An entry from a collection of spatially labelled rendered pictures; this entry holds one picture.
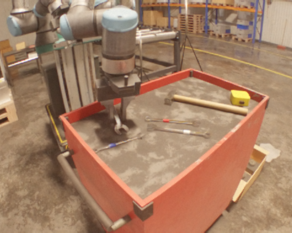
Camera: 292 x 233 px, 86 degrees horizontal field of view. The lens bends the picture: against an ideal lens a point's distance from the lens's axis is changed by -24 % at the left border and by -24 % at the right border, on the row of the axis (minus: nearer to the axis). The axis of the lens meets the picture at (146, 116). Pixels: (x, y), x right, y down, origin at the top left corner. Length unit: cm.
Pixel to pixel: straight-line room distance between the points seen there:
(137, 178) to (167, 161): 10
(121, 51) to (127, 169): 29
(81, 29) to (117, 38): 17
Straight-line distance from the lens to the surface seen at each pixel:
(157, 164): 52
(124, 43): 49
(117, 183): 43
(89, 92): 189
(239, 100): 84
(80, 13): 63
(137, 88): 59
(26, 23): 140
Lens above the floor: 127
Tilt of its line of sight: 31 degrees down
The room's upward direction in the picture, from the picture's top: 2 degrees counter-clockwise
